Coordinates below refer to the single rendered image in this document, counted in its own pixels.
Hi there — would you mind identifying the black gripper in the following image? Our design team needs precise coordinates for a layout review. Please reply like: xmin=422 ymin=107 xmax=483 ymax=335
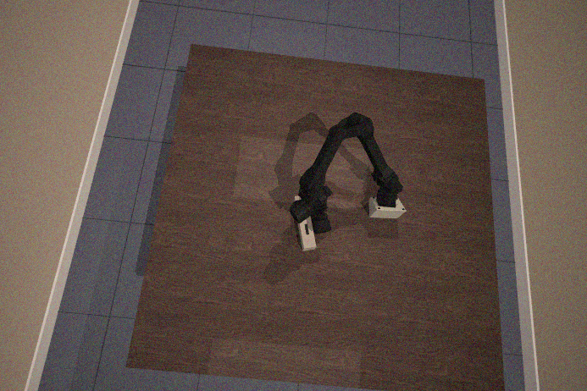
xmin=311 ymin=202 xmax=331 ymax=234

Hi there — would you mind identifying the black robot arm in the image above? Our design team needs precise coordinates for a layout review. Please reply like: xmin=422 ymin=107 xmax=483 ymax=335
xmin=290 ymin=113 xmax=403 ymax=224

